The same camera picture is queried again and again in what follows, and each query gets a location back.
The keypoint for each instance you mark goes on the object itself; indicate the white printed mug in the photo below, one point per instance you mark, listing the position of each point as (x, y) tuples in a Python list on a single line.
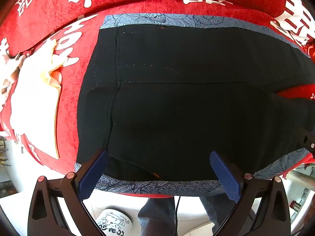
[(110, 222)]

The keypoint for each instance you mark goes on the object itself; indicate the person's right leg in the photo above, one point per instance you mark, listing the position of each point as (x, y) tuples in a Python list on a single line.
[(211, 211)]

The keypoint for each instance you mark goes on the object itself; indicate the black pants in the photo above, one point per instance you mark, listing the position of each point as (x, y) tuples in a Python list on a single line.
[(172, 103)]

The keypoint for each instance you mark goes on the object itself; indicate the red printed blanket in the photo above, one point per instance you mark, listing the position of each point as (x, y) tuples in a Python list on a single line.
[(71, 98)]

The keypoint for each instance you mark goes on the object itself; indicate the cream cloth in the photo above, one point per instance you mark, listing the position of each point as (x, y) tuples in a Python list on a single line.
[(34, 103)]

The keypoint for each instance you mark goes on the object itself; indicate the metal rail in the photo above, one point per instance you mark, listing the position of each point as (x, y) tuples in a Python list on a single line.
[(301, 177)]

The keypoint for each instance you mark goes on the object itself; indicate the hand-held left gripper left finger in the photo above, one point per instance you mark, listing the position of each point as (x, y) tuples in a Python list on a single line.
[(94, 174)]

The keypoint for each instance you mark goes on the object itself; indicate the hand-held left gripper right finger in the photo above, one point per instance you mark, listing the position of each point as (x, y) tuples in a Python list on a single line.
[(226, 177)]

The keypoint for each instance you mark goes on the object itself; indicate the black shorts with patterned trim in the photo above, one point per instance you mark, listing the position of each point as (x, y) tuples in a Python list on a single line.
[(137, 21)]

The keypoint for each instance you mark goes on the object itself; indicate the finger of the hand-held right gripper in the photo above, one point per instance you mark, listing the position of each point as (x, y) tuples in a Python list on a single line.
[(306, 140)]

